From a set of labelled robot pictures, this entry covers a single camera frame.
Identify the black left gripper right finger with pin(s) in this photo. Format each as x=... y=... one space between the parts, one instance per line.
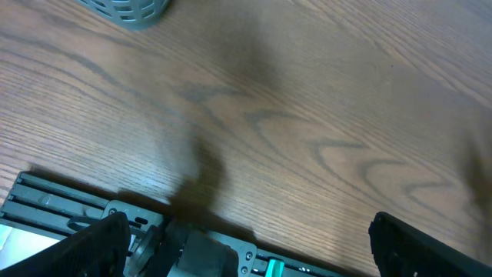
x=402 y=250

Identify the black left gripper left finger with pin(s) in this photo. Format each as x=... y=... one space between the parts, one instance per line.
x=97 y=250

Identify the dark grey plastic mesh basket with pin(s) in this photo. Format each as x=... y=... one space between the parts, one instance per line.
x=129 y=14

